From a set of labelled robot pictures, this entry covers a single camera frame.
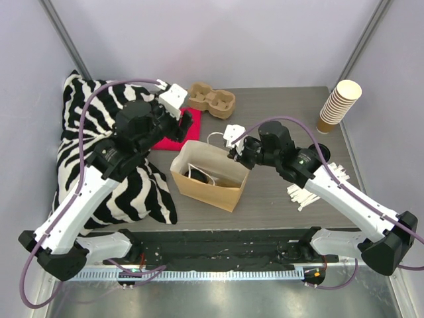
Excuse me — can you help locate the brown paper bag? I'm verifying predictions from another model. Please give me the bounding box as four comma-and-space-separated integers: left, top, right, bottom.
170, 140, 250, 212

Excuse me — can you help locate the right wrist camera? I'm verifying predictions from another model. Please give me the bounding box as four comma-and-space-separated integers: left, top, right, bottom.
223, 125, 246, 148

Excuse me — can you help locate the cardboard cup carrier tray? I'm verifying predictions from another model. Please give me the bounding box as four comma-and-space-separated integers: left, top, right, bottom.
188, 82, 236, 119

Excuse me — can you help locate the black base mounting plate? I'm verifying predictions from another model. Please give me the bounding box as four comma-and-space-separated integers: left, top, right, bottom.
102, 228, 341, 270

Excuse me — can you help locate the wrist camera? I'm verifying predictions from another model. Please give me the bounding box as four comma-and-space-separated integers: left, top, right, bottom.
223, 125, 246, 148
155, 79, 189, 120

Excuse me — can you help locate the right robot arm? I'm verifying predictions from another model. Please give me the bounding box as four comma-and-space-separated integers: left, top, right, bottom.
223, 120, 418, 276

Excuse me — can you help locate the black cup lid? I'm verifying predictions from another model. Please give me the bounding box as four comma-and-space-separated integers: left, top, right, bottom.
189, 170, 209, 184

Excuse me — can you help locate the white cable duct strip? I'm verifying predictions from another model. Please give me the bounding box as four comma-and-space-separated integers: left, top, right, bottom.
70, 267, 304, 282

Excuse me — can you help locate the pink folded cloth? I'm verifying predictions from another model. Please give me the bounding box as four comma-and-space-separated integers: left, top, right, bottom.
152, 107, 202, 151

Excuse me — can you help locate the stack of paper cups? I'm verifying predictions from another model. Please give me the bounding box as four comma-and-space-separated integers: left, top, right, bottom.
316, 79, 362, 134

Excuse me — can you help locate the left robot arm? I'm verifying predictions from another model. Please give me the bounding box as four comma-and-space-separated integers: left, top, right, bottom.
19, 101, 193, 282

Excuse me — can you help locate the zebra print pillow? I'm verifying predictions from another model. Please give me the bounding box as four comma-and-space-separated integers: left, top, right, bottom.
52, 70, 178, 236

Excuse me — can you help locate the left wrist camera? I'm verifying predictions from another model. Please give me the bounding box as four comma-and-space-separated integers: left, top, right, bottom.
155, 79, 189, 120

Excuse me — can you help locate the stack of black lids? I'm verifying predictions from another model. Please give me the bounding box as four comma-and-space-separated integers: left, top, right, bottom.
308, 143, 331, 162

